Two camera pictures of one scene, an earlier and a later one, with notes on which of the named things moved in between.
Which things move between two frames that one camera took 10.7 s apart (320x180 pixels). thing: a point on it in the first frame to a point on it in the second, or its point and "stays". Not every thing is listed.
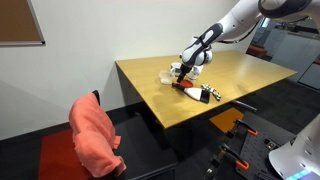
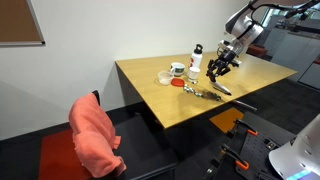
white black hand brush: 198,94 to 220,88
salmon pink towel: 95,138 stays
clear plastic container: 166,77 stays
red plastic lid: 186,83 to 177,82
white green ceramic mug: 175,68 stays
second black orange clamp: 241,163 stays
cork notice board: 19,26 stays
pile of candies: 215,94 to 205,94
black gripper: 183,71 to 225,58
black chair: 142,147 stays
